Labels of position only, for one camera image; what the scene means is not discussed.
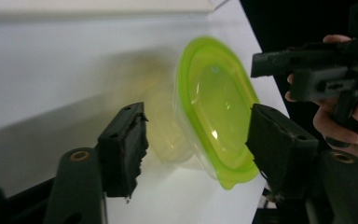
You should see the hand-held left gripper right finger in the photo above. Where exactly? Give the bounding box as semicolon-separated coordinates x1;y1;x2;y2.
245;103;320;201

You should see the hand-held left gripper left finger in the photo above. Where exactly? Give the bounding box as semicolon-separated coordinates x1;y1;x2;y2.
96;102;150;203

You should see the green lid plastic container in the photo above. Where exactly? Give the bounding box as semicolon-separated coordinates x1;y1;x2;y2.
143;35;261;191

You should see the white table mat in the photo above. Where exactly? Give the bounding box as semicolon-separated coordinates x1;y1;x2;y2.
0;0;291;224

